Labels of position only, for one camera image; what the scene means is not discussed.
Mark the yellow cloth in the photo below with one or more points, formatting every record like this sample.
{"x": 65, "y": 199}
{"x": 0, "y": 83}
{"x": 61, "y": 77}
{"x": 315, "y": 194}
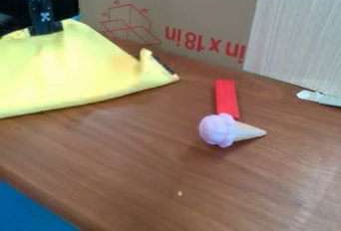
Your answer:
{"x": 66, "y": 72}

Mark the cardboard box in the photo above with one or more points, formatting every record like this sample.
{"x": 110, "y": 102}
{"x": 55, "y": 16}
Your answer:
{"x": 191, "y": 6}

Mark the red block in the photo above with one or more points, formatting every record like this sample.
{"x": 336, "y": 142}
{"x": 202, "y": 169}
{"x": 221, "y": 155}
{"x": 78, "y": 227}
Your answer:
{"x": 226, "y": 97}

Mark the pink toy ice cream cone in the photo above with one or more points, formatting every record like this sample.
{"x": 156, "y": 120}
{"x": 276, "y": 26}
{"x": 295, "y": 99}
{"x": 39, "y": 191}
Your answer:
{"x": 220, "y": 130}

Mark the white board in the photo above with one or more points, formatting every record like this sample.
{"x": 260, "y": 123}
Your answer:
{"x": 297, "y": 32}

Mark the pale crumpled paper scrap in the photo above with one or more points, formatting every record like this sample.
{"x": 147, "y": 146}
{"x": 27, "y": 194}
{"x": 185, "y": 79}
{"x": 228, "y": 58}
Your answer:
{"x": 320, "y": 97}

